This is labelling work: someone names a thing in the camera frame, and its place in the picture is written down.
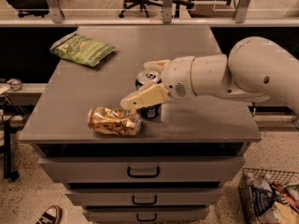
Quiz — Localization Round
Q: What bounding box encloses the blue pepsi can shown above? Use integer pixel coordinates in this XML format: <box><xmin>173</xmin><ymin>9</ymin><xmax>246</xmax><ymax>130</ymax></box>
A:
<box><xmin>135</xmin><ymin>70</ymin><xmax>162</xmax><ymax>119</ymax></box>

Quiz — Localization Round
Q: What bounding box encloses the red snack bag in basket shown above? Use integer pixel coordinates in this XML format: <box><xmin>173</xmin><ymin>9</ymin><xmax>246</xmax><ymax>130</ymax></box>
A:
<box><xmin>270</xmin><ymin>182</ymin><xmax>299</xmax><ymax>211</ymax></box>

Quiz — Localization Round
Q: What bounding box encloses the bottom drawer with black handle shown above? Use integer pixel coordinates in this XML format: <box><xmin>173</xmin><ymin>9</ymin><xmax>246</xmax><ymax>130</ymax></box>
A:
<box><xmin>83</xmin><ymin>206</ymin><xmax>209</xmax><ymax>222</ymax></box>

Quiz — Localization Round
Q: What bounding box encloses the crushed orange soda can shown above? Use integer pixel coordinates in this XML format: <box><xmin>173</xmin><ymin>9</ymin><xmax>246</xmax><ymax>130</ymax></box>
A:
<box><xmin>87</xmin><ymin>106</ymin><xmax>142</xmax><ymax>136</ymax></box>

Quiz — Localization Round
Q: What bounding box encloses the blue snack bag in basket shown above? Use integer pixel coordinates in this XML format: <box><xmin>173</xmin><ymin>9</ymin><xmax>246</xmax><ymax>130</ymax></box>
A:
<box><xmin>251</xmin><ymin>188</ymin><xmax>275</xmax><ymax>217</ymax></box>

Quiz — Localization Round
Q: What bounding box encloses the black stand left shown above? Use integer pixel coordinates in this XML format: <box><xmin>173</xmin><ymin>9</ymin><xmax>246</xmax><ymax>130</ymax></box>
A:
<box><xmin>0</xmin><ymin>120</ymin><xmax>19</xmax><ymax>182</ymax></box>

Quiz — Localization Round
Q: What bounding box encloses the middle drawer with black handle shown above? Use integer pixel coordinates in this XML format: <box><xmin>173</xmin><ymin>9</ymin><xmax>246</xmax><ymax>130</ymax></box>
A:
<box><xmin>66</xmin><ymin>188</ymin><xmax>223</xmax><ymax>207</ymax></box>

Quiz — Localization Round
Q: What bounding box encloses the black and white sneaker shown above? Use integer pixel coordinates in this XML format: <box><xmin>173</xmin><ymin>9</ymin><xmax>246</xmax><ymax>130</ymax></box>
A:
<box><xmin>36</xmin><ymin>205</ymin><xmax>62</xmax><ymax>224</ymax></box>

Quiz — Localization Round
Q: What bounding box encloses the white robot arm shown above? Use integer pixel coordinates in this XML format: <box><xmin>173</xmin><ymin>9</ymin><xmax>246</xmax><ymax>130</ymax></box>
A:
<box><xmin>121</xmin><ymin>36</ymin><xmax>299</xmax><ymax>114</ymax></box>

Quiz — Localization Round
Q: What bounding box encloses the wire basket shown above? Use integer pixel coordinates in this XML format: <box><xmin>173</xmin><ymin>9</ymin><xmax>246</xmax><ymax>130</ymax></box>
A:
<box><xmin>238</xmin><ymin>168</ymin><xmax>299</xmax><ymax>224</ymax></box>

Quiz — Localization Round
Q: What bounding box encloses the grey drawer cabinet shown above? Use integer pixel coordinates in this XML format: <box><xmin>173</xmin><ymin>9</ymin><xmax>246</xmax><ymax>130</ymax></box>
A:
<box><xmin>20</xmin><ymin>25</ymin><xmax>260</xmax><ymax>224</ymax></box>

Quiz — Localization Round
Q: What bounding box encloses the top drawer with black handle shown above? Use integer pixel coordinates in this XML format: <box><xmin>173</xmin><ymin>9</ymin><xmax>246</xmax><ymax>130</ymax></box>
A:
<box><xmin>38</xmin><ymin>156</ymin><xmax>245</xmax><ymax>183</ymax></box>

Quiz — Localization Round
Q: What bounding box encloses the drawer with black handle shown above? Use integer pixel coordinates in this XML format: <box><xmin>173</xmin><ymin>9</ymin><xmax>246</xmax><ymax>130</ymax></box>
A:
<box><xmin>66</xmin><ymin>188</ymin><xmax>223</xmax><ymax>207</ymax></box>
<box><xmin>38</xmin><ymin>156</ymin><xmax>245</xmax><ymax>183</ymax></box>
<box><xmin>83</xmin><ymin>206</ymin><xmax>209</xmax><ymax>222</ymax></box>

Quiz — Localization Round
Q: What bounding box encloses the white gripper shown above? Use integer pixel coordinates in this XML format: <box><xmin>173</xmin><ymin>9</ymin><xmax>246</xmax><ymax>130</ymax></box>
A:
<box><xmin>121</xmin><ymin>56</ymin><xmax>195</xmax><ymax>110</ymax></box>

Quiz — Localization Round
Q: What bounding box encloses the black office chair centre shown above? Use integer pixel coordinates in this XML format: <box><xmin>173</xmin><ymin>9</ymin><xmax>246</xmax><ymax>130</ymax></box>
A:
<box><xmin>119</xmin><ymin>0</ymin><xmax>194</xmax><ymax>22</ymax></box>

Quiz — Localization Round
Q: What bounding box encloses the green chip bag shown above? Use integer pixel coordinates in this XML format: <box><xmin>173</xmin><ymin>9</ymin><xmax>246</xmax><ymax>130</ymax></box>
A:
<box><xmin>50</xmin><ymin>32</ymin><xmax>115</xmax><ymax>67</ymax></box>

